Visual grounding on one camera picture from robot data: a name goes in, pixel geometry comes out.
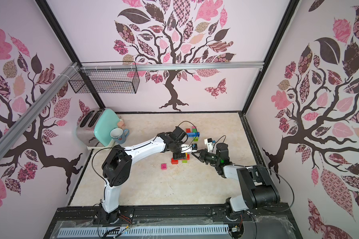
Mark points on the blue long lego brick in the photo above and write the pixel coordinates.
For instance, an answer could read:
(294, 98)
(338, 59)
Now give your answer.
(193, 134)

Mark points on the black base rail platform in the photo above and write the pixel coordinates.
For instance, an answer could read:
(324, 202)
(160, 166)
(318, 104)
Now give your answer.
(254, 224)

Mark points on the black wire basket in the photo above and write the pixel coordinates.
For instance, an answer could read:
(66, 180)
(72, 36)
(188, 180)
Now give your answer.
(117, 77)

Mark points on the white slotted cable duct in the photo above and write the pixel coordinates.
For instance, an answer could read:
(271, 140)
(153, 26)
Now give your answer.
(143, 232)

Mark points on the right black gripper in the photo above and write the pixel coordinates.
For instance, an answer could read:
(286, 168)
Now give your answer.
(203, 155)

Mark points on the blue floral mug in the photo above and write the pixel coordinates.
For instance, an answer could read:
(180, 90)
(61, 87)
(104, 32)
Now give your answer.
(119, 135)

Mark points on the mint green toaster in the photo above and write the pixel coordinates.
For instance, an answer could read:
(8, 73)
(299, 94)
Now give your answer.
(94, 128)

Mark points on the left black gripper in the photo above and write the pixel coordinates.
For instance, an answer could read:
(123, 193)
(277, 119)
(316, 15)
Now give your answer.
(181, 156)

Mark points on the pink patterned small jar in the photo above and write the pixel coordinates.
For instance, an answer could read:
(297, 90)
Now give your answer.
(121, 124)

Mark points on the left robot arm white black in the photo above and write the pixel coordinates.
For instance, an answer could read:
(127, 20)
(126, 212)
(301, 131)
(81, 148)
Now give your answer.
(117, 166)

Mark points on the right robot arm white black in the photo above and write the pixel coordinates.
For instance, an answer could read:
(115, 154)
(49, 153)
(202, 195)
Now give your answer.
(256, 185)

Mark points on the aluminium frame rail back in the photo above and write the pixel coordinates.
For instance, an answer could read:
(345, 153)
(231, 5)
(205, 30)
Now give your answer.
(182, 66)

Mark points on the red long lego brick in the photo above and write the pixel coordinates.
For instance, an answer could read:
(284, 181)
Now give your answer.
(175, 161)

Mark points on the aluminium frame rail left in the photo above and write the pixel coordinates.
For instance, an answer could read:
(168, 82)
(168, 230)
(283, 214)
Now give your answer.
(20, 126)

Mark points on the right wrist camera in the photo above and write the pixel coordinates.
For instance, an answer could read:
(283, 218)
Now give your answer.
(209, 142)

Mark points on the aluminium frame rail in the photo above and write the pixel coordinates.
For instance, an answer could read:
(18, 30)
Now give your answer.
(182, 66)
(20, 126)

